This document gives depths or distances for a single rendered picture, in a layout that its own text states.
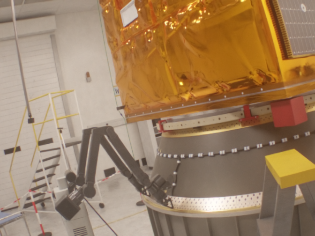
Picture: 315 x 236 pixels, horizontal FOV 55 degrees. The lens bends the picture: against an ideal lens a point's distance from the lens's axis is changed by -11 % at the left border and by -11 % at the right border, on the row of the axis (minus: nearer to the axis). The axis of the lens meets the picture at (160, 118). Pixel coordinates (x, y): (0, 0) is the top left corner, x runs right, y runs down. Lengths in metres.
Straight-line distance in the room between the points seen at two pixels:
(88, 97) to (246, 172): 8.34
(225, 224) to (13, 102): 8.03
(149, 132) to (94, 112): 1.74
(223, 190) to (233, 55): 0.80
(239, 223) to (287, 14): 1.23
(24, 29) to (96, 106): 3.20
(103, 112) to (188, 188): 8.10
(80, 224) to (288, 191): 1.40
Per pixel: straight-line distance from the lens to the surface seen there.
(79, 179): 2.44
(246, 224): 2.04
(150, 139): 9.85
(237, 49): 1.83
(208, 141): 2.19
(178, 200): 2.25
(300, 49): 1.82
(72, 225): 2.20
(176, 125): 2.35
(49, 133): 9.55
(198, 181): 2.17
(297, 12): 1.91
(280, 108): 1.80
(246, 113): 2.06
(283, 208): 1.26
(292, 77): 1.78
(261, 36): 1.73
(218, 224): 2.10
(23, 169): 9.43
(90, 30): 10.55
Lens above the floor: 1.86
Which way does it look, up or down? 2 degrees down
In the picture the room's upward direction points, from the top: 13 degrees counter-clockwise
